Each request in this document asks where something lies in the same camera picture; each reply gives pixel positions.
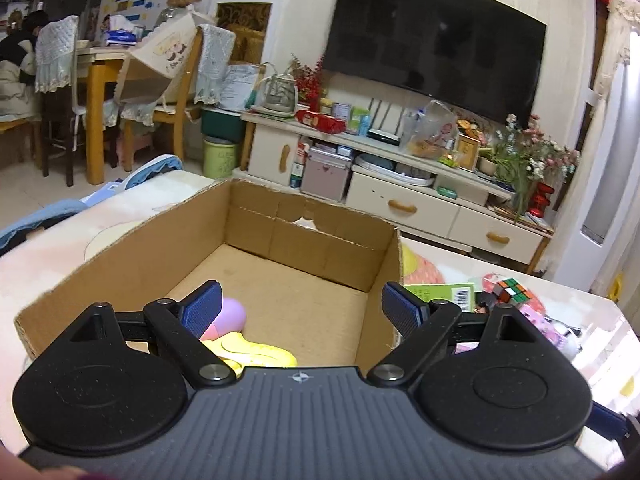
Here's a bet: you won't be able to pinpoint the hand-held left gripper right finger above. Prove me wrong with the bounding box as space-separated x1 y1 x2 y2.
367 282 576 389

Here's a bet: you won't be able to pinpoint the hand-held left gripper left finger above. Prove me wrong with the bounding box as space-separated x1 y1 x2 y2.
65 280 238 389

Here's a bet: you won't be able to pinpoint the brown cardboard box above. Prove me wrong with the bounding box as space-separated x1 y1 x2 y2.
14 177 405 370

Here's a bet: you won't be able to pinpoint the purple round toy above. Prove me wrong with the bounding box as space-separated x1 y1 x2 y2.
200 297 248 341

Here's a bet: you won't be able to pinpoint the green box with barcode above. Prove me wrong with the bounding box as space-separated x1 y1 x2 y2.
404 283 477 314

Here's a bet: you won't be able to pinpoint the yellow plastic toy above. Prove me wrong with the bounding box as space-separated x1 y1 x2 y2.
200 332 298 376

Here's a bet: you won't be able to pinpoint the cream television cabinet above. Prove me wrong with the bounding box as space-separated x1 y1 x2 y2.
241 109 556 276

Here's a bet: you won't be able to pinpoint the colourful puzzle cube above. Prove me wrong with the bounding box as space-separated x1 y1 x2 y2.
492 278 532 307

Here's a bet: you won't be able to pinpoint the pink toy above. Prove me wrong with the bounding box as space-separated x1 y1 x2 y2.
521 306 567 347

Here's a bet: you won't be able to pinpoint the light green bin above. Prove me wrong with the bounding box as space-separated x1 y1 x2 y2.
202 136 240 180

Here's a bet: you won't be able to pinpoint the blue cushion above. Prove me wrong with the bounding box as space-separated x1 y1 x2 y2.
80 155 184 202

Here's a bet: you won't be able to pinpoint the pink printed table cover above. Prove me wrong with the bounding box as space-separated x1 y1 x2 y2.
0 170 640 461

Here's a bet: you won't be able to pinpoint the pink storage case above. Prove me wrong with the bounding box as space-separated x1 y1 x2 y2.
300 147 354 204

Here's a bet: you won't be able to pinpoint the black router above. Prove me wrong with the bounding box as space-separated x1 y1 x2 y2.
367 97 404 141

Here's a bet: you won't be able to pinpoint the red vase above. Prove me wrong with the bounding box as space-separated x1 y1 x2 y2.
530 182 556 218

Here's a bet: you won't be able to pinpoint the clear plastic bag of snacks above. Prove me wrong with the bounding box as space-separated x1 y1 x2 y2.
402 100 459 159

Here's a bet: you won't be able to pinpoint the blue cloth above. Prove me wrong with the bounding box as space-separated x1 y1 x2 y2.
0 199 92 257

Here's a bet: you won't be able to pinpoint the dark green storage box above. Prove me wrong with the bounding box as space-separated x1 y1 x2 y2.
200 107 247 143

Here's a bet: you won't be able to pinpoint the small green box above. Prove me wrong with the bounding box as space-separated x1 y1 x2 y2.
349 106 372 136

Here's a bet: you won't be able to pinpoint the pink and white flowers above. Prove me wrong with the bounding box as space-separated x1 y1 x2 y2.
487 114 581 219

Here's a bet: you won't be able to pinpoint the wooden chair with lace cover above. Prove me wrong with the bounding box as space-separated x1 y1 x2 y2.
121 24 237 172

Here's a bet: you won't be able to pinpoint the red snack packet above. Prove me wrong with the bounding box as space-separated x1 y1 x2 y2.
295 109 347 135

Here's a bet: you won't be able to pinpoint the white paper sheet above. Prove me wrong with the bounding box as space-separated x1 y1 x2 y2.
220 64 264 112

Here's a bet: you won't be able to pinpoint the glass kettle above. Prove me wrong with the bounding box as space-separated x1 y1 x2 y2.
250 62 302 119

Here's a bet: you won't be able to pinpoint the red berry branches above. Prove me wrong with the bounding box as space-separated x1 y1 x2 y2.
290 55 327 107

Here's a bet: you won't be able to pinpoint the wooden dining table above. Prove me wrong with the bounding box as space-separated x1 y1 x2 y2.
75 44 151 186

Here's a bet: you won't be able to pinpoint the white standing air conditioner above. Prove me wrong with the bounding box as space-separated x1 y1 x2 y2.
580 0 640 307

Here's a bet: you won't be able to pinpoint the black flat television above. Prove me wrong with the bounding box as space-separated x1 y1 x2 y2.
322 0 548 127

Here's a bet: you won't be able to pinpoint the glass jar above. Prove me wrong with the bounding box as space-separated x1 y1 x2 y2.
154 0 201 31

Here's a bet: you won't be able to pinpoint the dark chair with lace cover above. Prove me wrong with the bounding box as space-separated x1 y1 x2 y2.
34 15 90 188

